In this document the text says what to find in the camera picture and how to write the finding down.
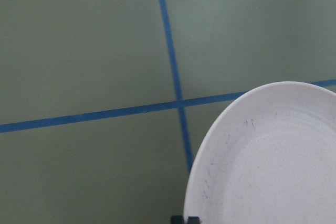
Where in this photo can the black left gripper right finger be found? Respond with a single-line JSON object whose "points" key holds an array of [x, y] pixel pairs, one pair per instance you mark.
{"points": [[193, 220]]}

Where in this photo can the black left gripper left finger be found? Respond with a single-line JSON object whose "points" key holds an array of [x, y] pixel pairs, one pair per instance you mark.
{"points": [[177, 219]]}

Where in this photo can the pink plate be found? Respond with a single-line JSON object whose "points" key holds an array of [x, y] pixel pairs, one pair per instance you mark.
{"points": [[268, 158]]}

